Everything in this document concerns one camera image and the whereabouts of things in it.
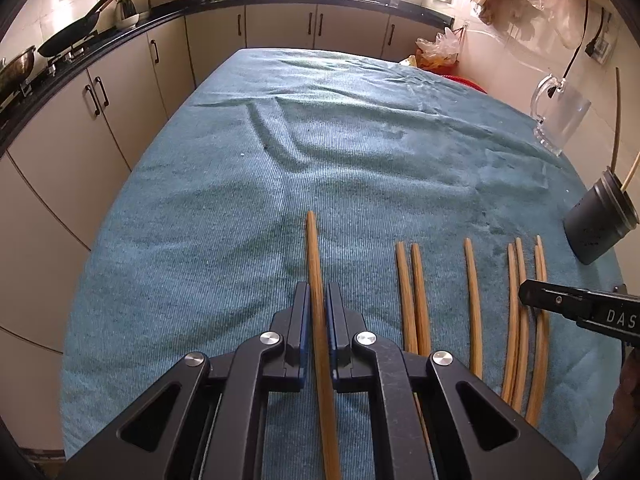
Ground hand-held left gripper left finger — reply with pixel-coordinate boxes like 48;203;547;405
57;282;312;480

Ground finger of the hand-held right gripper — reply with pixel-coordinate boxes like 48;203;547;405
518;280;601;323

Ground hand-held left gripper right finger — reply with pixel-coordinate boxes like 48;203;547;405
325;282;583;480

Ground long single wooden chopstick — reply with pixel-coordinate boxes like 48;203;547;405
305;210;343;480

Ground bunch of wooden chopsticks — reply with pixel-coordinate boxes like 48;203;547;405
395;235;551;456

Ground black utensil holder cup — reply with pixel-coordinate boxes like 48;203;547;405
563;167;640;265

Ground person's right forearm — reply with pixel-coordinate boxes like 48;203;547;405
605;347;640;461

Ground pale thin stick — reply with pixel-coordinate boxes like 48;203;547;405
622;151;640;193

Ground clear glass mug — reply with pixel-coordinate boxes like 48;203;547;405
530;74;592;156

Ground dark thin stick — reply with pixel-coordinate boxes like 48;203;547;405
611;67;622;171

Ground teal tablecloth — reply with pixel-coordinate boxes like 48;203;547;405
60;47;626;480

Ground red round item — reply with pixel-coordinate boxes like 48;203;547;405
442;74;488;95

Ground plastic bag with yellow contents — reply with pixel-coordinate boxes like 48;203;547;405
414;27;463;72

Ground cream base cabinets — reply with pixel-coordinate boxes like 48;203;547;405
0;2;453;461

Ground gas stove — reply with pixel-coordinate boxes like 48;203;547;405
0;35;101;111

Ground electric kettle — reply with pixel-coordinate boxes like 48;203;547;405
116;0;139;30

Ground black frying pan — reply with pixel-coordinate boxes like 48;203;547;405
37;0;123;58

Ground steel wok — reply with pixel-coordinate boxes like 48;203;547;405
0;45;37;96

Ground black power plug and cable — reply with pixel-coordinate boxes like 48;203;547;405
550;0;616;98

